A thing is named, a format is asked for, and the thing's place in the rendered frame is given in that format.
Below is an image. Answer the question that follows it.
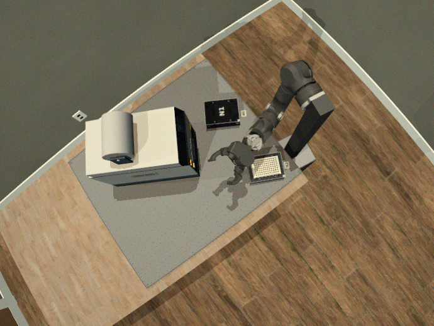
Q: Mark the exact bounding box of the grey cylinder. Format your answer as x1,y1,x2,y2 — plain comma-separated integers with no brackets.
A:
101,111,135,160

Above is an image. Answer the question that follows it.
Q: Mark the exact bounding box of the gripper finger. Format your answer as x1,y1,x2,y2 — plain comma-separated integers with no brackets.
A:
208,147,228,162
227,166,245,185

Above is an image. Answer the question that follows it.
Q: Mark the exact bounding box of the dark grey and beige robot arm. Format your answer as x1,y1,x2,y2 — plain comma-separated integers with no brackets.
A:
242,60,325,152

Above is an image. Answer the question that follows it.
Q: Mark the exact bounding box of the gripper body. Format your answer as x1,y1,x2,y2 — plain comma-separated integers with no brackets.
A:
228,137,260,167

